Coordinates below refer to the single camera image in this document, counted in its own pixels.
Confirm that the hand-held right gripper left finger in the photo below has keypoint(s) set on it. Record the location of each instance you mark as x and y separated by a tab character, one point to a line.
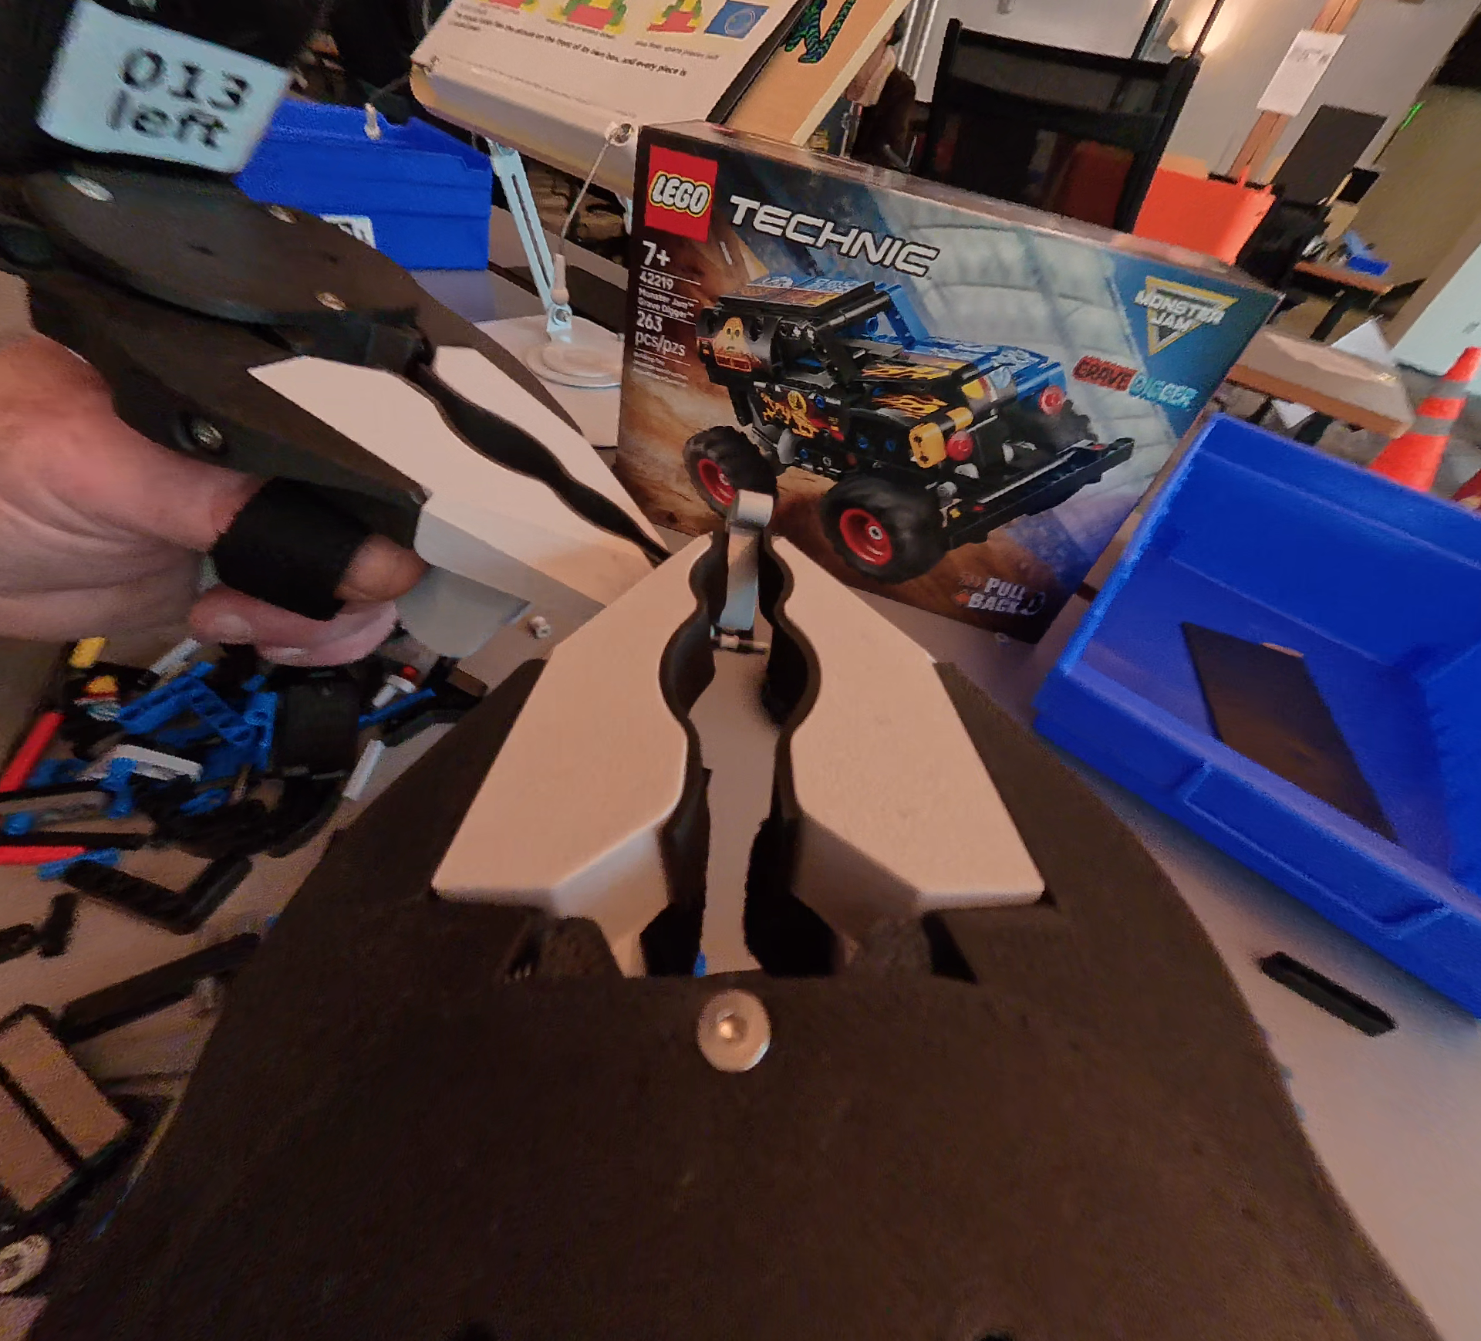
557	787

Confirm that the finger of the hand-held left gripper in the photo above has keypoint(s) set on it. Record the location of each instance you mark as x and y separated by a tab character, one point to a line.
498	497

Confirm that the black office chair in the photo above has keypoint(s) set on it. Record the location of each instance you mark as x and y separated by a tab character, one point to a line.
1043	128

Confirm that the grey framed toy panel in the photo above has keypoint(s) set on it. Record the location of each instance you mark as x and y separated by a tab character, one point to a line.
52	1110

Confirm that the orange traffic cone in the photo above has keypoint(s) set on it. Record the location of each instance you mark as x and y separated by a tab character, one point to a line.
1431	440

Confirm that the white document stand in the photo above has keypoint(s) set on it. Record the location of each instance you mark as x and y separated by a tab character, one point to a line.
557	313

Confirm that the plain blue plastic bin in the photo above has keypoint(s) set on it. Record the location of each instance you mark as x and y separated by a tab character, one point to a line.
1297	671

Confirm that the pile of toy building pieces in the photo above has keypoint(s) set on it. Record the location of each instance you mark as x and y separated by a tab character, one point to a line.
186	764

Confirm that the person's left hand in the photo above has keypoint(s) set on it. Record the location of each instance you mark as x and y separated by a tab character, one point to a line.
106	532

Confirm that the blue bin with white tag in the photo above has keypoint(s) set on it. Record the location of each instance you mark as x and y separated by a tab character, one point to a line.
382	185

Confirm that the short black toy beam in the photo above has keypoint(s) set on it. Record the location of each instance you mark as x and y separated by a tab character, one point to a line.
1329	996

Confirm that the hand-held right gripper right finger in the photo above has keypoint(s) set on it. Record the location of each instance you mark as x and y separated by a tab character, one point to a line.
909	787

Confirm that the toy truck set box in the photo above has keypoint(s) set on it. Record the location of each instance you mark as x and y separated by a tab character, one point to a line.
927	347

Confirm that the grey desk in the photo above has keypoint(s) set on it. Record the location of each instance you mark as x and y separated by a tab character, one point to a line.
1320	1156

